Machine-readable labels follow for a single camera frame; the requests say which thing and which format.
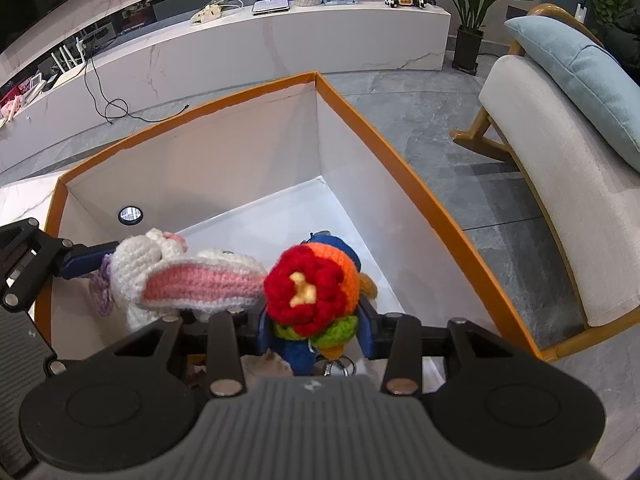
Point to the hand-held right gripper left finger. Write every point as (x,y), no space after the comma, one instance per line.
(264,332)

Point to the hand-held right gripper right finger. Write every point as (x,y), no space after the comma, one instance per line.
(369,332)

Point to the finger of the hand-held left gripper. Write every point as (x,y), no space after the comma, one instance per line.
(54,367)
(82,262)

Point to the crochet orange with red flower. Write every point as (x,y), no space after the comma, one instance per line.
(305,285)

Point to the brown teddy bear plush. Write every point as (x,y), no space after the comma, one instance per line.
(345,250)

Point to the cream crochet bunny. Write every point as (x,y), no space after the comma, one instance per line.
(200,275)

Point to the orange storage box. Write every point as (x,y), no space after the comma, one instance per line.
(240,160)

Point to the white router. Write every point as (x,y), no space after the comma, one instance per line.
(67,75)

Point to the wooden rocking chair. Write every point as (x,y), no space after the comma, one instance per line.
(550,160)

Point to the marble television cabinet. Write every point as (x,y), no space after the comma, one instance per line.
(250,45)

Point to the white power strip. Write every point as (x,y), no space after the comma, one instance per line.
(207,12)

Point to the potted long-leaf plant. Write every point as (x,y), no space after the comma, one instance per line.
(470,45)

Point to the grey laptop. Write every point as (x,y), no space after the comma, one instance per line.
(270,6)

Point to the light blue cushion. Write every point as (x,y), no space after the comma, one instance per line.
(575,65)

